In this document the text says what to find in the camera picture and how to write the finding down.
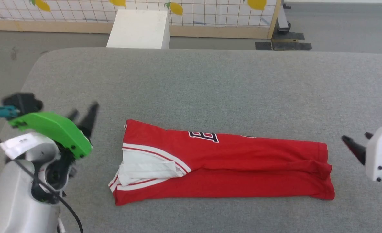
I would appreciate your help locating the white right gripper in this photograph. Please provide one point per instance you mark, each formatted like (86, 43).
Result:
(380, 155)

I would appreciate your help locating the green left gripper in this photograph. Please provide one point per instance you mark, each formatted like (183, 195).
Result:
(55, 129)

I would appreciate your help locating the red white basketball jersey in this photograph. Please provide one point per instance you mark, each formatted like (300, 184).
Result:
(242, 168)

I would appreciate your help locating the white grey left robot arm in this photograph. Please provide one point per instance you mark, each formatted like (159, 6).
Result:
(13, 194)

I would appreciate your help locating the white box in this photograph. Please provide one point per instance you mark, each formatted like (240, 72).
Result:
(139, 30)

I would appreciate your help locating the large dark floor tape patch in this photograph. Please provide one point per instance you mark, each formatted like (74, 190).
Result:
(291, 43)

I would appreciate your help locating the grey fabric sofa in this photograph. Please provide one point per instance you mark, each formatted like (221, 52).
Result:
(210, 84)

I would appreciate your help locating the small dark floor tape patch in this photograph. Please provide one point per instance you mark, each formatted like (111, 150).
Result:
(263, 45)

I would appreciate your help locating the white table leg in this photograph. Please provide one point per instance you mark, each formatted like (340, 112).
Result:
(283, 22)

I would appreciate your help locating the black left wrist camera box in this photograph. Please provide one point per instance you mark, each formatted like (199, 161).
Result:
(24, 102)

